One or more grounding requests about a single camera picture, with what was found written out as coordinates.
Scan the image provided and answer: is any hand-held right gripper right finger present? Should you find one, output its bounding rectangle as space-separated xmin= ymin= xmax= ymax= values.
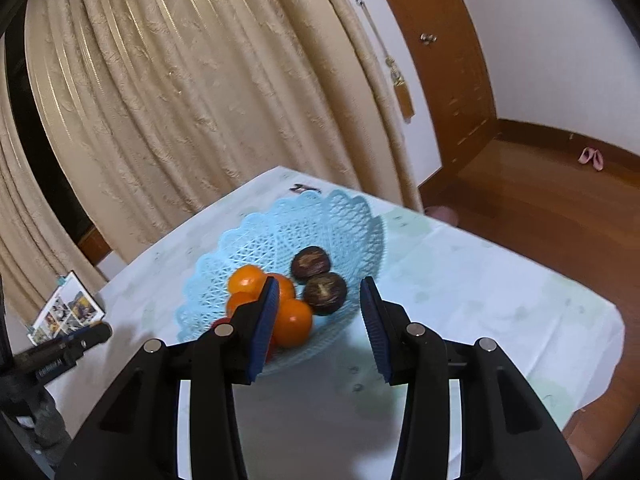
xmin=360 ymin=276 xmax=583 ymax=480

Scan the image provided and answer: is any curtain tieback tassel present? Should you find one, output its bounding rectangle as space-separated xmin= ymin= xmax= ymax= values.
xmin=356 ymin=0 xmax=416 ymax=122

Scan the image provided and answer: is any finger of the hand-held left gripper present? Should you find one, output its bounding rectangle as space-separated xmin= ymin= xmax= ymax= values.
xmin=62 ymin=322 xmax=113 ymax=353

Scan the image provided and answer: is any photo collage card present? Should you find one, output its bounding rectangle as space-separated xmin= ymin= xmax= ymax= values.
xmin=27 ymin=271 xmax=106 ymax=345

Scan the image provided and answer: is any wide beige curtain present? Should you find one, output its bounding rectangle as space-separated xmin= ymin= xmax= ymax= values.
xmin=25 ymin=0 xmax=426 ymax=263

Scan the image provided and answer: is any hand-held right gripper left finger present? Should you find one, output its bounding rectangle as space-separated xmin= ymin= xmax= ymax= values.
xmin=55 ymin=276 xmax=280 ymax=480

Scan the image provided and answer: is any narrow beige curtain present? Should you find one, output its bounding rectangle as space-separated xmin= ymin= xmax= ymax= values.
xmin=0 ymin=95 xmax=108 ymax=331

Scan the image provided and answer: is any dark purple mangosteen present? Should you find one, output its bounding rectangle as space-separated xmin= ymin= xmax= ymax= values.
xmin=291 ymin=246 xmax=331 ymax=283
xmin=303 ymin=272 xmax=348 ymax=317

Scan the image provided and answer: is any white printed tablecloth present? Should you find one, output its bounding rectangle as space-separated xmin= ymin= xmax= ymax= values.
xmin=45 ymin=165 xmax=626 ymax=480

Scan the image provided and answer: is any wooden door panel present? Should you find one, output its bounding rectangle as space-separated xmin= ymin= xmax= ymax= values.
xmin=365 ymin=0 xmax=498 ymax=186

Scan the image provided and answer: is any light blue lattice basket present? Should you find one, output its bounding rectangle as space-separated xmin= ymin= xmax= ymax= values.
xmin=175 ymin=190 xmax=386 ymax=376

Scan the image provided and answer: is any wooden window sill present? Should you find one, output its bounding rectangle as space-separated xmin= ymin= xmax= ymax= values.
xmin=77 ymin=225 xmax=113 ymax=266

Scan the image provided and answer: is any orange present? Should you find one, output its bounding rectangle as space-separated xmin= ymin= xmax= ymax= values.
xmin=267 ymin=273 xmax=297 ymax=303
xmin=272 ymin=298 xmax=314 ymax=349
xmin=227 ymin=265 xmax=268 ymax=296
xmin=226 ymin=292 xmax=258 ymax=318

